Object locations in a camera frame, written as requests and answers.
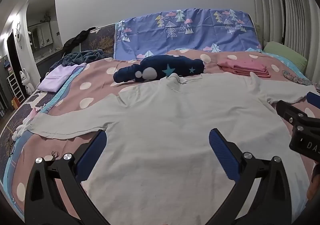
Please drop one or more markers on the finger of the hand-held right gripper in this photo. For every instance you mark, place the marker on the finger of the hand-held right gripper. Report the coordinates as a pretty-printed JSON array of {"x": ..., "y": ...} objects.
[
  {"x": 287, "y": 110},
  {"x": 313, "y": 98}
]

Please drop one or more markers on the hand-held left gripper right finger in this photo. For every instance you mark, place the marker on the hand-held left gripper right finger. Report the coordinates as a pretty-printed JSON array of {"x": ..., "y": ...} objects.
[{"x": 223, "y": 155}]

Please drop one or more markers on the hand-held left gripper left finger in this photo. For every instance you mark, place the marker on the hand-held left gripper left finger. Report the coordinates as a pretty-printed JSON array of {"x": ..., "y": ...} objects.
[{"x": 91, "y": 155}]

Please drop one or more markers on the white long-sleeve shirt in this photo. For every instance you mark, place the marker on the white long-sleeve shirt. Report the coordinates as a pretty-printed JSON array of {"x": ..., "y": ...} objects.
[{"x": 162, "y": 120}]

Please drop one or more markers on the folded pink clothes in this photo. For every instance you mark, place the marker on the folded pink clothes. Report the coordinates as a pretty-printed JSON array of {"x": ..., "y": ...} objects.
[{"x": 245, "y": 67}]

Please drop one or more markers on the floral patterned cloth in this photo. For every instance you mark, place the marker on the floral patterned cloth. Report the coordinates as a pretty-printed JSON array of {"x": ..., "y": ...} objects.
[{"x": 297, "y": 79}]

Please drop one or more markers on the green pillow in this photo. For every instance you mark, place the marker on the green pillow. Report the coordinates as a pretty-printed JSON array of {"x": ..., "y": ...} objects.
[{"x": 285, "y": 54}]

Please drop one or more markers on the pink polka-dot blanket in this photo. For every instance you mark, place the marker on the pink polka-dot blanket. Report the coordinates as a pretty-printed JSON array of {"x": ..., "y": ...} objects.
[{"x": 100, "y": 95}]

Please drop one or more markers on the dark deer print bed sheet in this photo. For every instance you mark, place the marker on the dark deer print bed sheet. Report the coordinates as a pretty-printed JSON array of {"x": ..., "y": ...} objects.
[{"x": 15, "y": 125}]

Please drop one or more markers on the folded lilac cloth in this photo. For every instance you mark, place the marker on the folded lilac cloth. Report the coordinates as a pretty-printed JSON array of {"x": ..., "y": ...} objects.
[{"x": 57, "y": 77}]

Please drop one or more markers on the white pleated curtain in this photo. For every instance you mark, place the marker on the white pleated curtain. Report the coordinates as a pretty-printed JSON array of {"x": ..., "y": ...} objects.
[{"x": 295, "y": 15}]

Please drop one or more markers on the white cat figurine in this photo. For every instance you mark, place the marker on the white cat figurine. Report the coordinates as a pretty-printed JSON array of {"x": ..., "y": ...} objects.
[{"x": 26, "y": 81}]

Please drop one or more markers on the navy star print garment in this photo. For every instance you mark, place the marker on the navy star print garment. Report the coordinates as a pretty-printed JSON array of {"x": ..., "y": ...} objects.
[{"x": 180, "y": 66}]

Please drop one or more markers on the dark grey fleece blanket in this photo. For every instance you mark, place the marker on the dark grey fleece blanket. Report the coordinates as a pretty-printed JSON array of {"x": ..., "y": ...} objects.
[{"x": 80, "y": 56}]

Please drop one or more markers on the white storage rack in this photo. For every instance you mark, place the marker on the white storage rack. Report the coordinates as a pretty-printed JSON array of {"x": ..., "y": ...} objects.
[{"x": 16, "y": 89}]

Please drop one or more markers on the dark tree print headboard cover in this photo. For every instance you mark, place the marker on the dark tree print headboard cover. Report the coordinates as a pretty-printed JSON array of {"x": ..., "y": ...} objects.
[{"x": 100, "y": 40}]

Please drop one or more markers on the black garment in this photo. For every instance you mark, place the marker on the black garment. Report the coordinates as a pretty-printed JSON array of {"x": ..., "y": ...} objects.
[{"x": 75, "y": 40}]

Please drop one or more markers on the blue tree print sheet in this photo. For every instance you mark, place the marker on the blue tree print sheet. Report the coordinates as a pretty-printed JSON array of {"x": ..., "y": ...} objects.
[{"x": 150, "y": 35}]

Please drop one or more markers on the white deer wall clock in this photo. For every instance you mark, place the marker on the white deer wall clock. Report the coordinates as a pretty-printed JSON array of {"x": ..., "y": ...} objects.
[{"x": 18, "y": 35}]

